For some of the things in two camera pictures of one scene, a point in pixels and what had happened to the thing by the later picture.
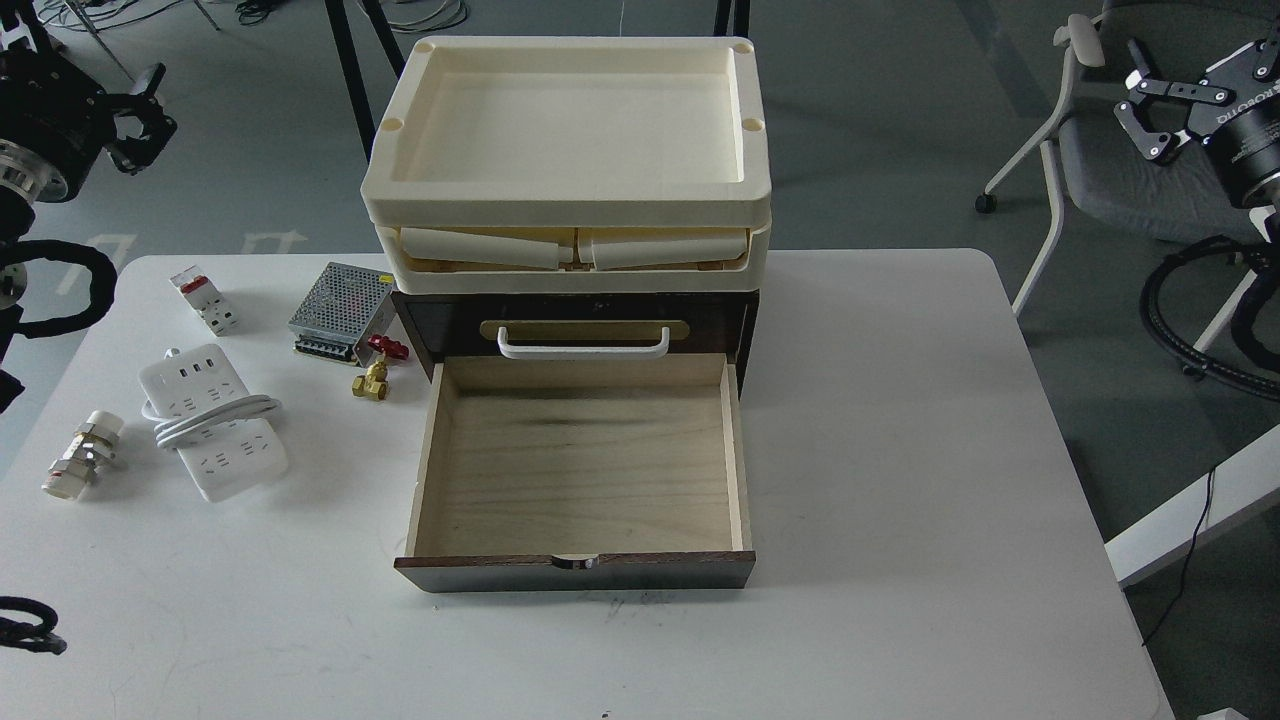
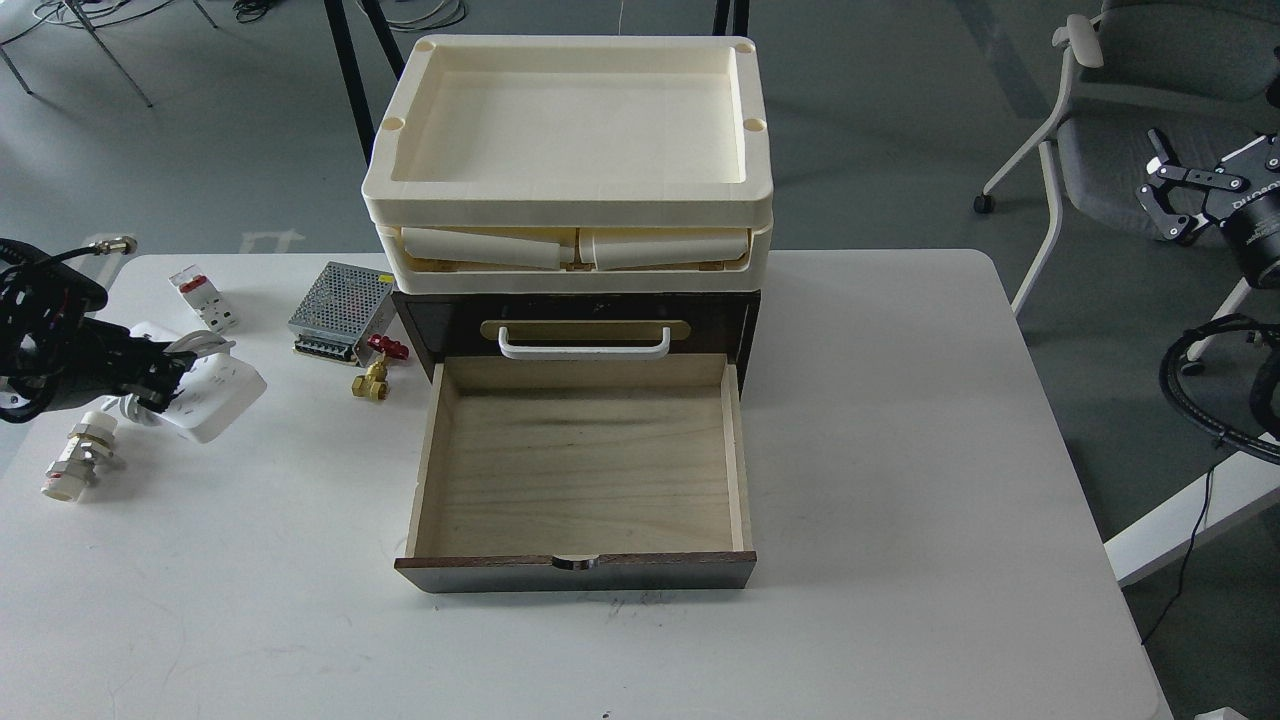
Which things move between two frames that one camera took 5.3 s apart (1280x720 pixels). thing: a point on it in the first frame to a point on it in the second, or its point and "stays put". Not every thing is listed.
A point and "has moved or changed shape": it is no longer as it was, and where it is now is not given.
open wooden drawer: x=580 y=472 stays put
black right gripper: x=1252 y=112 to x=1251 y=216
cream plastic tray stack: x=591 y=164 stays put
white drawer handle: x=589 y=352 stays put
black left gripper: x=55 y=111 to x=64 y=363
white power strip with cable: x=196 y=404 has moved or changed shape
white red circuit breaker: x=208 y=303 stays put
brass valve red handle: x=374 y=384 stays put
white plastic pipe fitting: x=93 y=445 stays put
